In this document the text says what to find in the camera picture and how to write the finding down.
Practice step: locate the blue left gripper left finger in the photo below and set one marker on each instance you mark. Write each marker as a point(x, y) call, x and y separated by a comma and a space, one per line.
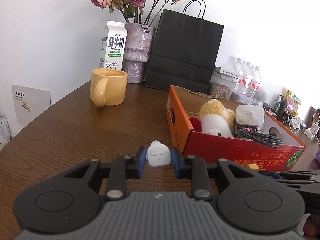
point(139, 161)

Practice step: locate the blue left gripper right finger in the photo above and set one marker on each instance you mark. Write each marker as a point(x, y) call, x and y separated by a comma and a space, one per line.
point(177, 162)

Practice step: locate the small white rounded gadget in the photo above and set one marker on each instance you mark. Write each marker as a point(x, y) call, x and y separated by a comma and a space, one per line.
point(158, 154)

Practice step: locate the yellow white plush toy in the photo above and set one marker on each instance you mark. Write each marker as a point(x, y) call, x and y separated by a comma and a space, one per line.
point(216, 119)

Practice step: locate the translucent plastic bottle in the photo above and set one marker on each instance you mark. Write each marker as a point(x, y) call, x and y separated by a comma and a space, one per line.
point(253, 115)

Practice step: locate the red artificial rose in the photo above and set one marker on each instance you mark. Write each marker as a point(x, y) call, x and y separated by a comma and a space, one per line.
point(196, 124)

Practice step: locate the person's left hand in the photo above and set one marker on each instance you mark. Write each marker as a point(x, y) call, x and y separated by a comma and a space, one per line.
point(311, 227)

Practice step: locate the white charger block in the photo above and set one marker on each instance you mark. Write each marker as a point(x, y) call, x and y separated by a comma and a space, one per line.
point(311, 132)

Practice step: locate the red cardboard box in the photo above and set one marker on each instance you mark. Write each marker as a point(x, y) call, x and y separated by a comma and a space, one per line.
point(188, 135)

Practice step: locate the beige eraser block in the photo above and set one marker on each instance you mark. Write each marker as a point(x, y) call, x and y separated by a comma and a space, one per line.
point(253, 167)

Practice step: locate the yellow ceramic mug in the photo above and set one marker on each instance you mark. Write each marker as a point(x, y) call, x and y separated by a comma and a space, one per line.
point(108, 87)

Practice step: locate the yellow snack bag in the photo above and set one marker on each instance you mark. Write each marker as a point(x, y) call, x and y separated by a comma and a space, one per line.
point(292, 103)

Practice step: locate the clear jar of seeds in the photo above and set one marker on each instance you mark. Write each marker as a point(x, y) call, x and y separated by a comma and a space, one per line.
point(221, 86)

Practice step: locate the black upright device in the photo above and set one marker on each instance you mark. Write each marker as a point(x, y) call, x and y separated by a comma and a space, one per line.
point(281, 105)

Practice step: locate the middle water bottle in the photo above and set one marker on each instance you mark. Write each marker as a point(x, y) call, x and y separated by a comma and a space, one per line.
point(243, 84)

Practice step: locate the water bottle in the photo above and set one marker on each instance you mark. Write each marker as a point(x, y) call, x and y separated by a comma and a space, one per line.
point(243, 84)
point(236, 68)
point(255, 82)

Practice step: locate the flat white box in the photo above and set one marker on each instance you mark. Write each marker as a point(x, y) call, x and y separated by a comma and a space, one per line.
point(230, 73)

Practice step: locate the white robot speaker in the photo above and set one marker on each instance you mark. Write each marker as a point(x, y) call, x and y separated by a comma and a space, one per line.
point(260, 96)

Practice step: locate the right water bottle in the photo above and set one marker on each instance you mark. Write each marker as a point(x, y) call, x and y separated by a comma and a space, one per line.
point(255, 82)

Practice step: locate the left water bottle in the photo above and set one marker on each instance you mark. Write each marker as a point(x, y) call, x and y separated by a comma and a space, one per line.
point(236, 68)

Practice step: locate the black paper shopping bag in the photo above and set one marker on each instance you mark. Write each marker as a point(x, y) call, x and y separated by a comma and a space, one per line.
point(184, 51)

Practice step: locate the white green milk carton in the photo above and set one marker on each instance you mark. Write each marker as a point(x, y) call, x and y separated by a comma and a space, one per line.
point(113, 45)

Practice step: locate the purple glitter vase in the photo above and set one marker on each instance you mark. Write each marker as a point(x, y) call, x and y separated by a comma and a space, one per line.
point(137, 51)

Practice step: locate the white wall access panel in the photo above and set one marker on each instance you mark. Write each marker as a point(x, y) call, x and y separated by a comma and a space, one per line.
point(29, 103)

